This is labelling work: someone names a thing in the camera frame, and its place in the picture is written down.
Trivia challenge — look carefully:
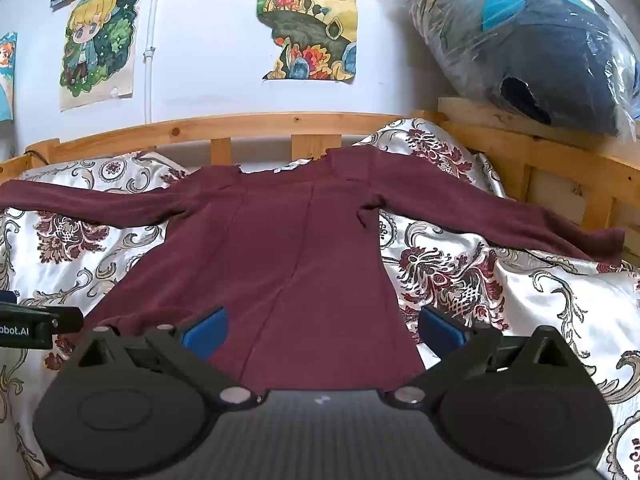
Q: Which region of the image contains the maroon long-sleeved top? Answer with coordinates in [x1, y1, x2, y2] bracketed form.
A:
[0, 146, 626, 394]

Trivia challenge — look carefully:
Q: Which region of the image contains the blond cartoon figure wall poster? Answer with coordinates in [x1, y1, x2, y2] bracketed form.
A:
[59, 0, 142, 112]

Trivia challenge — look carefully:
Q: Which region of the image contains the white floral bed cover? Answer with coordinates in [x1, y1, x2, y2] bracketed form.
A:
[0, 117, 640, 480]

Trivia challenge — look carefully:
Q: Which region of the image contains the blue cartoon wall poster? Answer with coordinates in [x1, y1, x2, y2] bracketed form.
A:
[0, 31, 19, 123]

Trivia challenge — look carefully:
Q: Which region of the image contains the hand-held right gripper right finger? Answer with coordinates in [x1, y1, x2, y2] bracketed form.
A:
[384, 304, 582, 411]

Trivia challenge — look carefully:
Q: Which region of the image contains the black cable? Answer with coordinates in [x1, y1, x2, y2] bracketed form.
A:
[22, 144, 52, 167]

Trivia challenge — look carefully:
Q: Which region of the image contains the blue plush in plastic bag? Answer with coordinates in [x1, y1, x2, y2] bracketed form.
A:
[406, 0, 640, 143]

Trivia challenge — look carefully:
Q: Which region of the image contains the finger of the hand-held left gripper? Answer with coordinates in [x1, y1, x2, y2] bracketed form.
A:
[50, 306, 85, 334]

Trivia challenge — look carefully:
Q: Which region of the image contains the colourful landscape wall poster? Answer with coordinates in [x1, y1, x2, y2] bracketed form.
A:
[256, 0, 362, 82]

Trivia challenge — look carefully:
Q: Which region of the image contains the wooden bed frame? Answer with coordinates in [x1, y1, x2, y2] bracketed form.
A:
[0, 96, 640, 267]

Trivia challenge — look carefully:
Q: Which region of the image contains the white wall pipe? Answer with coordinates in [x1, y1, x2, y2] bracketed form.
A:
[143, 0, 164, 126]

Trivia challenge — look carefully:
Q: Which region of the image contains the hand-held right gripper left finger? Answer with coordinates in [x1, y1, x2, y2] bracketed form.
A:
[75, 306, 264, 413]

